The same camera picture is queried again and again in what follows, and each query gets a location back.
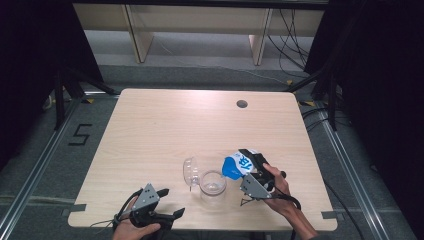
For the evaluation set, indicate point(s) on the blue white milk carton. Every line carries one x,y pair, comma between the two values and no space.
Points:
233,168

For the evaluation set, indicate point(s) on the person's left hand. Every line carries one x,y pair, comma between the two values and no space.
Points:
128,231

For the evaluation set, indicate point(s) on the black metal stand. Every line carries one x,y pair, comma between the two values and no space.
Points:
332,100
60,100

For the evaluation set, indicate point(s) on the dark curtain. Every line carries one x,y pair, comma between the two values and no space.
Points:
383,66
26,50

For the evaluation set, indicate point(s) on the grey tape strip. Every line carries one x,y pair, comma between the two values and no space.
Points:
76,208
329,214

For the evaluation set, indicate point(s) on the metal floor rail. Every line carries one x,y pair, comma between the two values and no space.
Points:
40,160
346,166

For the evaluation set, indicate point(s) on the light wooden desk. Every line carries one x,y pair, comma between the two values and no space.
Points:
200,18

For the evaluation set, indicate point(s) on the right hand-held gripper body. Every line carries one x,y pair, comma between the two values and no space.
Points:
255,187

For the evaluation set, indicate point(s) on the person's right hand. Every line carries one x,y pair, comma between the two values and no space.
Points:
281,195

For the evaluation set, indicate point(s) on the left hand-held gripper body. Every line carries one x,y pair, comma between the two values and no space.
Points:
146,200

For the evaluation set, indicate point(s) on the yellow black hazard tape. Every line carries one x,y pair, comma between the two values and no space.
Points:
289,81
307,103

